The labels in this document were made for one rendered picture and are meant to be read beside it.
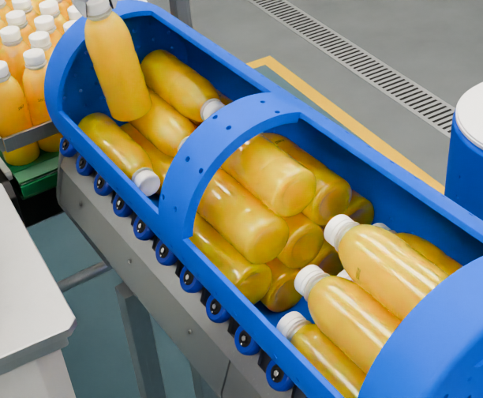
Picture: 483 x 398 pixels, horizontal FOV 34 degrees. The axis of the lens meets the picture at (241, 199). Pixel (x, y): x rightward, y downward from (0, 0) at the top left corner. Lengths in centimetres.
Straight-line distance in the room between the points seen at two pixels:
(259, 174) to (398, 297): 26
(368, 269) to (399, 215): 23
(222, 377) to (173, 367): 117
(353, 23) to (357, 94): 67
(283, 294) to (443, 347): 39
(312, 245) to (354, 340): 24
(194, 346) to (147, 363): 60
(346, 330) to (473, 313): 17
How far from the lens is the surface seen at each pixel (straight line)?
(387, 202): 112
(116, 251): 141
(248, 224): 101
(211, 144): 101
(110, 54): 125
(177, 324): 126
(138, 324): 174
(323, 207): 106
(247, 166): 103
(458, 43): 389
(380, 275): 88
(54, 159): 162
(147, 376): 186
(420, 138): 320
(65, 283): 221
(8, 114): 156
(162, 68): 134
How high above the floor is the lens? 178
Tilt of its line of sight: 38 degrees down
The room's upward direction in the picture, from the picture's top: 5 degrees counter-clockwise
